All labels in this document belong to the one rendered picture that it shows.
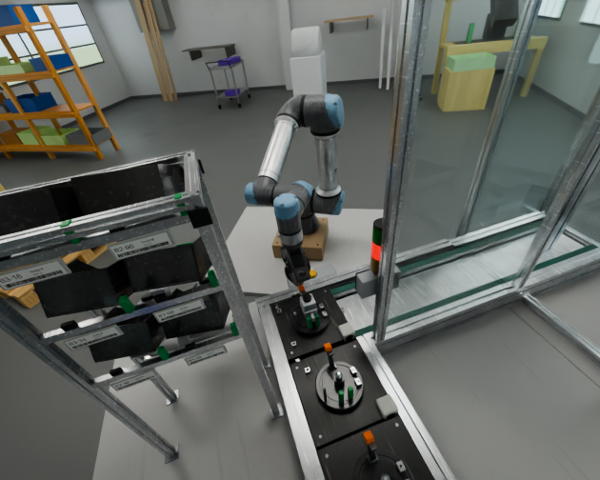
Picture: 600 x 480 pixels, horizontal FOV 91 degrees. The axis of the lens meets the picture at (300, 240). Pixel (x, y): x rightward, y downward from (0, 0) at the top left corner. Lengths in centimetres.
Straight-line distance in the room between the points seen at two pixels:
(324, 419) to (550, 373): 75
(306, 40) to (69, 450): 645
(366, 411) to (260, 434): 33
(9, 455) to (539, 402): 266
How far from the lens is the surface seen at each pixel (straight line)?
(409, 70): 57
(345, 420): 94
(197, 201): 46
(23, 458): 263
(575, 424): 125
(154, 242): 50
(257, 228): 174
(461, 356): 122
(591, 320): 152
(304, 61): 666
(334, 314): 110
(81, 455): 241
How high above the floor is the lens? 186
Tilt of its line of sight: 39 degrees down
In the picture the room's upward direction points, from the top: 8 degrees counter-clockwise
